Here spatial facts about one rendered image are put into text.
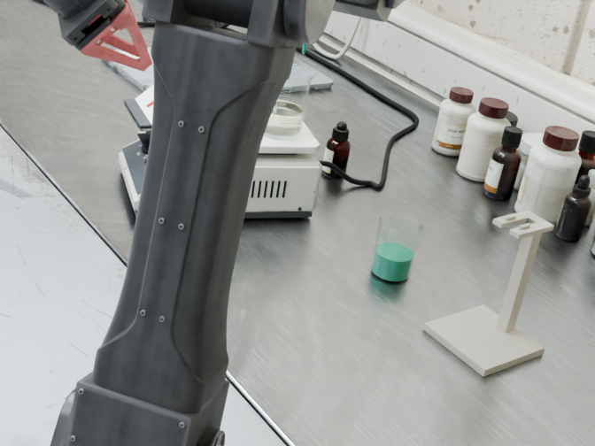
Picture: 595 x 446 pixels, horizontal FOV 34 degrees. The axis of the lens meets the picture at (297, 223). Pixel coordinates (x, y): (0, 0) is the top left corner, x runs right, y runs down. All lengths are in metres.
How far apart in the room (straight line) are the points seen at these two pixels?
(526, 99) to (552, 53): 0.07
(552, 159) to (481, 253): 0.15
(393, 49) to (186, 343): 1.10
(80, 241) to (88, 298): 0.11
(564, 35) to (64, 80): 0.69
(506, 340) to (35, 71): 0.79
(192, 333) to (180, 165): 0.09
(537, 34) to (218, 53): 0.97
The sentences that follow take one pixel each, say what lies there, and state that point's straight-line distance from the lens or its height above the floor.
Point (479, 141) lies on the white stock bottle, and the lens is 1.23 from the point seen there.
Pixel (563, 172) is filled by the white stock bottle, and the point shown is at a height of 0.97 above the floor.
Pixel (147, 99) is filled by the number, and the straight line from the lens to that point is 1.31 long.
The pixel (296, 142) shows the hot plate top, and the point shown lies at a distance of 1.03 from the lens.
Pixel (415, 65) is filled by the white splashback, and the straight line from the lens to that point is 1.52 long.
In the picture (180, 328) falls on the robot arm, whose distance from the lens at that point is 0.50.
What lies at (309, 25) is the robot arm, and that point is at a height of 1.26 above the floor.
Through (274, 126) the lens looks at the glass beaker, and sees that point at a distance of 1.03.
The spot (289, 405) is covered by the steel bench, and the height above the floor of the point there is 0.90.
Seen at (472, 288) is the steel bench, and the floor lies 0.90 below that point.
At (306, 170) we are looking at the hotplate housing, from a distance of 1.04.
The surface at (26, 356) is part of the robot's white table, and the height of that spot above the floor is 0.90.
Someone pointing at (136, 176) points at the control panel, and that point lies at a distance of 1.05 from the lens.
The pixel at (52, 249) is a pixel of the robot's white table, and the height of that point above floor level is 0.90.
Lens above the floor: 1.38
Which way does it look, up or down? 27 degrees down
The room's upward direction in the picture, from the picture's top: 9 degrees clockwise
